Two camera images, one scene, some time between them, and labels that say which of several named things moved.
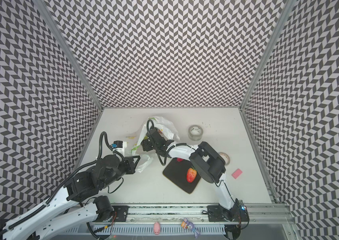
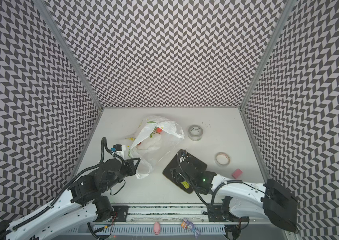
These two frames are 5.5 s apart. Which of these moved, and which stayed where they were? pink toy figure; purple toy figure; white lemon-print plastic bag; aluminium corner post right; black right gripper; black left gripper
Moved: black right gripper; white lemon-print plastic bag
Stayed: purple toy figure; black left gripper; pink toy figure; aluminium corner post right
